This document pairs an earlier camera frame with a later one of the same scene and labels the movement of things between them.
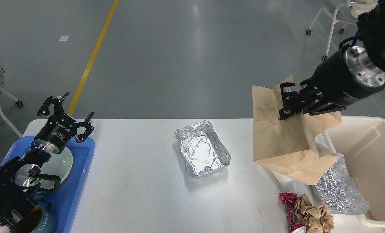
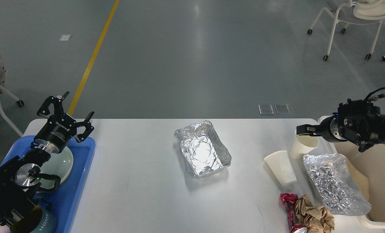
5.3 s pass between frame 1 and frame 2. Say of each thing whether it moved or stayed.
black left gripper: stayed
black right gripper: moved
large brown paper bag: moved
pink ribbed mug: stayed
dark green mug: stayed
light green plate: stayed
